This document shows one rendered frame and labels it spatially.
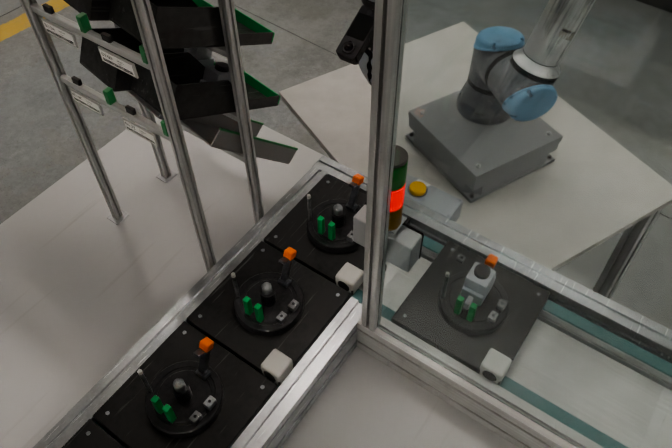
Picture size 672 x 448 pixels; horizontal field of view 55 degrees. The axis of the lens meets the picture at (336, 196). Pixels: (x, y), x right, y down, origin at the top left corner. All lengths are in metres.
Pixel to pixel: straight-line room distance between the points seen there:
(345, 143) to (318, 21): 2.06
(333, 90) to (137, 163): 0.61
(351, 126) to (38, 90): 2.16
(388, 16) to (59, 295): 1.09
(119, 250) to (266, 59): 2.08
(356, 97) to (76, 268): 0.91
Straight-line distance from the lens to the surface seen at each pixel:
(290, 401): 1.26
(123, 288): 1.57
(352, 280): 1.35
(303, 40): 3.65
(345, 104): 1.91
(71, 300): 1.60
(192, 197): 1.29
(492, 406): 1.29
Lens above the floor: 2.11
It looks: 49 degrees down
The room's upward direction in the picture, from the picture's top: 1 degrees counter-clockwise
